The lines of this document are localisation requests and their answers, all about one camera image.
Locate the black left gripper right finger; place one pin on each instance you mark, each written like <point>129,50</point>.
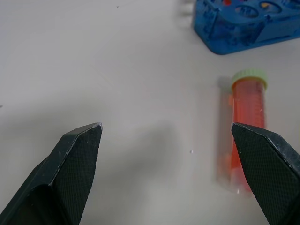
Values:
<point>269,168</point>

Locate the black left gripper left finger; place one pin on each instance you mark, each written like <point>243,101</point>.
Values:
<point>70,168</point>

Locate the orange tube with green cap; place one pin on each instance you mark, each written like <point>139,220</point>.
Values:
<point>248,103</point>

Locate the blue tube rack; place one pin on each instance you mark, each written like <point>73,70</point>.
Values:
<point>239,28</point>

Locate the small yellow-brown object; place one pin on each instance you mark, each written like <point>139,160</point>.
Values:
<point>264,4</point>

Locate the small red object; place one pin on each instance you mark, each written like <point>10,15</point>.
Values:
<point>227,2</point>

